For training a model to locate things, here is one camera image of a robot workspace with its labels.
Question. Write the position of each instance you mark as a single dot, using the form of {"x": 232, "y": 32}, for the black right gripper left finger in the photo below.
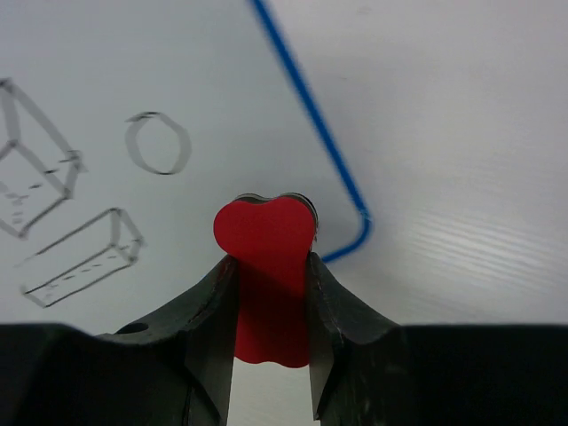
{"x": 173, "y": 366}

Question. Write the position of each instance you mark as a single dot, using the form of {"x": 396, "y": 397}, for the blue framed whiteboard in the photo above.
{"x": 125, "y": 127}

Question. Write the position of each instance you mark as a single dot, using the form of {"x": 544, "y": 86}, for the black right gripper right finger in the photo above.
{"x": 368, "y": 370}

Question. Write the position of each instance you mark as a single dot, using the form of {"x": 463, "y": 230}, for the red bone-shaped eraser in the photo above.
{"x": 271, "y": 239}

